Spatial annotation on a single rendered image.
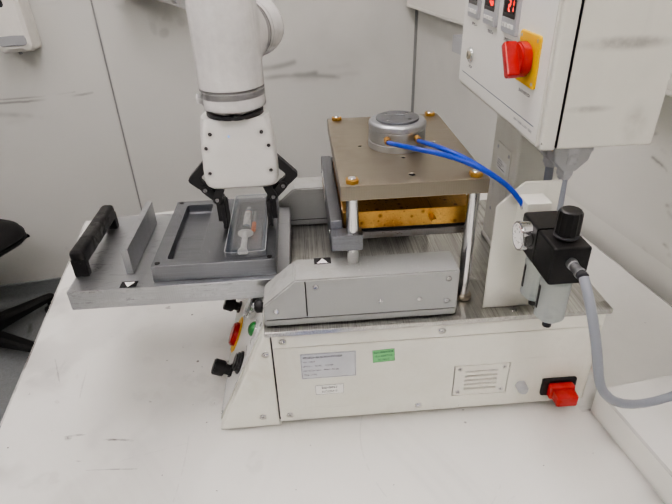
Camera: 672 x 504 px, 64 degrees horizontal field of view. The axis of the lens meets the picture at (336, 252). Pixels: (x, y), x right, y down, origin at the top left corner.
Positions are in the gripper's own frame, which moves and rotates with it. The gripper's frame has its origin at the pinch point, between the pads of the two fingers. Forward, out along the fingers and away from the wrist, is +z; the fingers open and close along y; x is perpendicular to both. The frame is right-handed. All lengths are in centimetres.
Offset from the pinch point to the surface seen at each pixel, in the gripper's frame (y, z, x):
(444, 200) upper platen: 26.8, -4.3, -8.6
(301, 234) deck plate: 7.5, 8.5, 8.0
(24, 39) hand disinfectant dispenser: -82, -8, 126
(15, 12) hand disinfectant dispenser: -82, -16, 126
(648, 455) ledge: 50, 23, -29
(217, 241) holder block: -4.3, 2.0, -4.3
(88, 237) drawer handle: -22.2, 0.5, -3.5
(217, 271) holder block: -3.8, 3.4, -10.1
